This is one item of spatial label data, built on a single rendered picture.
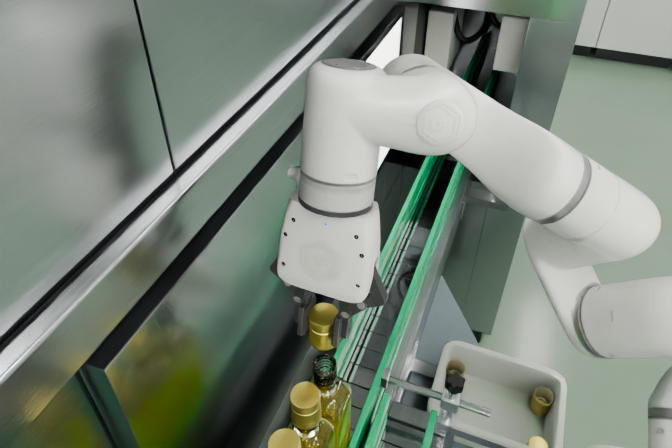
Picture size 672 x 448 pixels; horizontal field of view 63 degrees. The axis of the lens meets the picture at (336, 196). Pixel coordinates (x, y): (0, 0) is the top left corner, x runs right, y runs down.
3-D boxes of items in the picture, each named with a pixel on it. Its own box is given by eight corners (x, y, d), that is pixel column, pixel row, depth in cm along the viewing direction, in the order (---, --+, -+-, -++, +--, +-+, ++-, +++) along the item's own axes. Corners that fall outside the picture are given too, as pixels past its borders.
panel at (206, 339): (382, 144, 133) (390, 4, 111) (393, 146, 132) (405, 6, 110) (158, 522, 68) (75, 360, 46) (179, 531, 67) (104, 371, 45)
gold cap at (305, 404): (298, 397, 66) (297, 376, 63) (326, 407, 64) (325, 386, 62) (285, 423, 63) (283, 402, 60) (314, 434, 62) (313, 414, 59)
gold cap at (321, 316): (316, 322, 65) (315, 297, 62) (344, 331, 64) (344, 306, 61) (303, 345, 63) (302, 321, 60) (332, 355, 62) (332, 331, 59)
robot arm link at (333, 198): (273, 171, 52) (272, 197, 53) (361, 192, 49) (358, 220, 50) (306, 148, 58) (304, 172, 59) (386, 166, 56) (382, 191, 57)
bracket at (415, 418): (391, 418, 95) (393, 396, 91) (444, 437, 93) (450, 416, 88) (385, 436, 93) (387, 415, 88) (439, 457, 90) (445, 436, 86)
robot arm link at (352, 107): (458, 60, 54) (493, 84, 45) (439, 160, 58) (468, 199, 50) (305, 49, 52) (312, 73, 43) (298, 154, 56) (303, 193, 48)
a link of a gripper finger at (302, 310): (280, 280, 59) (277, 329, 62) (306, 288, 58) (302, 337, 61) (292, 266, 62) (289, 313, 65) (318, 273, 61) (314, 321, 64)
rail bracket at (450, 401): (383, 393, 92) (387, 348, 84) (484, 428, 87) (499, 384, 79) (377, 408, 89) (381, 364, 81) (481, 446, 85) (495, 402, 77)
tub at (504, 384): (441, 362, 111) (446, 335, 106) (556, 399, 105) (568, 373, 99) (419, 440, 99) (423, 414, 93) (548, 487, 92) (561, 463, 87)
